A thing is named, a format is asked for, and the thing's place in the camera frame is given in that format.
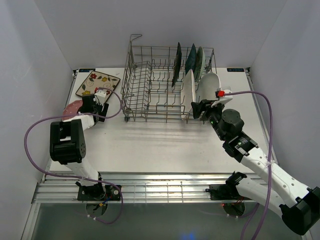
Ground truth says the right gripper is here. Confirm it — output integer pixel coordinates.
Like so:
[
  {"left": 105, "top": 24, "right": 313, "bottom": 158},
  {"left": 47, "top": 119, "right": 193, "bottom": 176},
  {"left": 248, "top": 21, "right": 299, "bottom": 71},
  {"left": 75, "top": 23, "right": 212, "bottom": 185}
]
[{"left": 190, "top": 99, "right": 227, "bottom": 141}]

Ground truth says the white rectangular plate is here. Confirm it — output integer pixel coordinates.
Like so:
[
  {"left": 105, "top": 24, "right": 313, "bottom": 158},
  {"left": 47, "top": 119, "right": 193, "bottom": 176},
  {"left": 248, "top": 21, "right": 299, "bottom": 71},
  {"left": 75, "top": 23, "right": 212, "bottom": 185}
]
[{"left": 180, "top": 69, "right": 196, "bottom": 120}]

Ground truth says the white oval plate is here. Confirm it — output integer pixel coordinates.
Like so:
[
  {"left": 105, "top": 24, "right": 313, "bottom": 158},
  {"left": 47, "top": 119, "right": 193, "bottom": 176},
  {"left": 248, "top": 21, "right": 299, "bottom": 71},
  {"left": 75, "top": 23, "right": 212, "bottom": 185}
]
[{"left": 195, "top": 72, "right": 221, "bottom": 103}]

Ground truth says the pink dotted round plate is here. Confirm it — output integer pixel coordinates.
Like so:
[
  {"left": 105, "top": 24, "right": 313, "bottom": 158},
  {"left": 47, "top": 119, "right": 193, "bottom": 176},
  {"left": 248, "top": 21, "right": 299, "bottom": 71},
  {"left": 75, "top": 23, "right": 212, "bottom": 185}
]
[{"left": 62, "top": 100, "right": 83, "bottom": 121}]

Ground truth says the teal square plate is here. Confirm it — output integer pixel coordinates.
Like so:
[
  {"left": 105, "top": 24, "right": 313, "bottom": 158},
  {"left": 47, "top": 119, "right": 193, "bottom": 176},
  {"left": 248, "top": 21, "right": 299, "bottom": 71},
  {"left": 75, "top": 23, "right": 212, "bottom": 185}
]
[{"left": 185, "top": 44, "right": 197, "bottom": 74}]

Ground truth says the black floral square plate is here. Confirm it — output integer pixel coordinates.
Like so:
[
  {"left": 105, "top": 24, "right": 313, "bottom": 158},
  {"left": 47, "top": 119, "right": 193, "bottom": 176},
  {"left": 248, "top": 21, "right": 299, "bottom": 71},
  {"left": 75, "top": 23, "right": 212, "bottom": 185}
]
[{"left": 171, "top": 42, "right": 182, "bottom": 88}]

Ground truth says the green round flower plate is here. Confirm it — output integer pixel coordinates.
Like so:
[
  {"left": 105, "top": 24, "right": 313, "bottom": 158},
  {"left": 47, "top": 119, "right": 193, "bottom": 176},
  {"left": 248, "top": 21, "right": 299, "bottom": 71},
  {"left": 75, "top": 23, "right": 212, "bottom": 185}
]
[{"left": 194, "top": 46, "right": 206, "bottom": 82}]

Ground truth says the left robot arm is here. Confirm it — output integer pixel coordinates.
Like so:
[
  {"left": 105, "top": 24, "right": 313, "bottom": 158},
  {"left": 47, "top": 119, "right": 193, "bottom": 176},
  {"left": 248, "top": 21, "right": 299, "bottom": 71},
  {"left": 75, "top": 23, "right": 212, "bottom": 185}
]
[{"left": 49, "top": 95, "right": 109, "bottom": 200}]

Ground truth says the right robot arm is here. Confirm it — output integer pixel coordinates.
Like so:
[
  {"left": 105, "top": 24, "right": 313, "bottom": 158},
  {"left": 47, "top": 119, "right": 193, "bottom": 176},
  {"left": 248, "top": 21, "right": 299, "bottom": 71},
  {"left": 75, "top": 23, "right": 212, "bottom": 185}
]
[{"left": 191, "top": 99, "right": 320, "bottom": 236}]

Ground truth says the cream square flower plate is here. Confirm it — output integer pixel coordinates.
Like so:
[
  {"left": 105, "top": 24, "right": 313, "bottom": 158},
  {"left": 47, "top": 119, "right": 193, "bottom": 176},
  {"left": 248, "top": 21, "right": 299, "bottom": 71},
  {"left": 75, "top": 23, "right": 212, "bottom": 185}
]
[{"left": 74, "top": 70, "right": 121, "bottom": 101}]

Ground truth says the blue label right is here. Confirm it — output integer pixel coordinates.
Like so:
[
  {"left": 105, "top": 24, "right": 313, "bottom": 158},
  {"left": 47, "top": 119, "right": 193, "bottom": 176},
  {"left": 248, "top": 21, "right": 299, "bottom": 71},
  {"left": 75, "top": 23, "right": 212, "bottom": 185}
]
[{"left": 226, "top": 67, "right": 245, "bottom": 73}]

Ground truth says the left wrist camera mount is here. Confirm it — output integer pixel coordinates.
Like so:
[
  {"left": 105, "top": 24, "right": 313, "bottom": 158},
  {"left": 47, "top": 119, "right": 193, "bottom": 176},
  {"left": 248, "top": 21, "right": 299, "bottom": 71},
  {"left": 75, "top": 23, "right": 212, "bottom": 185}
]
[{"left": 94, "top": 89, "right": 107, "bottom": 106}]

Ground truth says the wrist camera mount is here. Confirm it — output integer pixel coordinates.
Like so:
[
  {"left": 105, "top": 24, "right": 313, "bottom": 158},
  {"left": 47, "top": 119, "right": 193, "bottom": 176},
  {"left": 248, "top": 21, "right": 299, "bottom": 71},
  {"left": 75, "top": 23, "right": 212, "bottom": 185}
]
[
  {"left": 94, "top": 89, "right": 107, "bottom": 106},
  {"left": 211, "top": 86, "right": 233, "bottom": 108}
]

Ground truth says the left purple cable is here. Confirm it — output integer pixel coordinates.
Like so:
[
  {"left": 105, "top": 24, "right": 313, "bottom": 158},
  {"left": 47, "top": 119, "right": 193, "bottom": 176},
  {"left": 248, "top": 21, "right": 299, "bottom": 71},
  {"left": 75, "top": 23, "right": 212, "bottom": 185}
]
[{"left": 24, "top": 87, "right": 125, "bottom": 225}]

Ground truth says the purple cable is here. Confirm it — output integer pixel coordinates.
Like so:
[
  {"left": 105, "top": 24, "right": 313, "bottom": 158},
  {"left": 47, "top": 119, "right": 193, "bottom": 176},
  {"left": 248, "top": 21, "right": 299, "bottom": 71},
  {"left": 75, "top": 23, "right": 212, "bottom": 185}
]
[
  {"left": 199, "top": 90, "right": 273, "bottom": 240},
  {"left": 24, "top": 87, "right": 125, "bottom": 225}
]

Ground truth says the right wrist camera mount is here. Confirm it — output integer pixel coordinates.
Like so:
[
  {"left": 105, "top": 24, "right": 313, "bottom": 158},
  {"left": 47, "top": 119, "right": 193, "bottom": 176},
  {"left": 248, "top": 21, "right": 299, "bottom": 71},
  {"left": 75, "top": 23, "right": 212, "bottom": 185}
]
[{"left": 211, "top": 86, "right": 233, "bottom": 108}]

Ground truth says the grey wire dish rack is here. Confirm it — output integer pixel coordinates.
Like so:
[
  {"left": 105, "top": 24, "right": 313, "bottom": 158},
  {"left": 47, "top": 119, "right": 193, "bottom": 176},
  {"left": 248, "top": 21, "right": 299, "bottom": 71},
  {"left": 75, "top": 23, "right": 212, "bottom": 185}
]
[{"left": 120, "top": 33, "right": 218, "bottom": 124}]

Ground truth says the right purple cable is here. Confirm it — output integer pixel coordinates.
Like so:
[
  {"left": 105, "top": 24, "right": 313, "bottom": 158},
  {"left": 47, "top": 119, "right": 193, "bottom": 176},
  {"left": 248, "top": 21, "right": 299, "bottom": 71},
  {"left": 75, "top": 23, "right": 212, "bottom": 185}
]
[{"left": 199, "top": 90, "right": 273, "bottom": 240}]

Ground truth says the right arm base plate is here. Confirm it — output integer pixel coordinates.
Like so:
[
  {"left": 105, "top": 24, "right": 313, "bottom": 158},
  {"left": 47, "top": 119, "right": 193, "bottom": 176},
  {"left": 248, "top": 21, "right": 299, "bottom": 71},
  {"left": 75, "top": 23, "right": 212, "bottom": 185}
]
[{"left": 205, "top": 184, "right": 240, "bottom": 200}]

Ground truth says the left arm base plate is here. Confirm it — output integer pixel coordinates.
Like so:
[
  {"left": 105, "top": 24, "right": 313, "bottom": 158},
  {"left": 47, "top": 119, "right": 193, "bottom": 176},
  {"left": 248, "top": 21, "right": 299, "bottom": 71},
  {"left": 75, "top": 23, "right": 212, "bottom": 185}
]
[{"left": 76, "top": 183, "right": 122, "bottom": 202}]

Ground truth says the aluminium table frame rail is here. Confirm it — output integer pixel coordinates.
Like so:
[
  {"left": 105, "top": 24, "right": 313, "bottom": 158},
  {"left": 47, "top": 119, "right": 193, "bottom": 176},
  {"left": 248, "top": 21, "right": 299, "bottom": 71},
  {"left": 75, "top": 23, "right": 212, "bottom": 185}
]
[{"left": 31, "top": 172, "right": 301, "bottom": 205}]

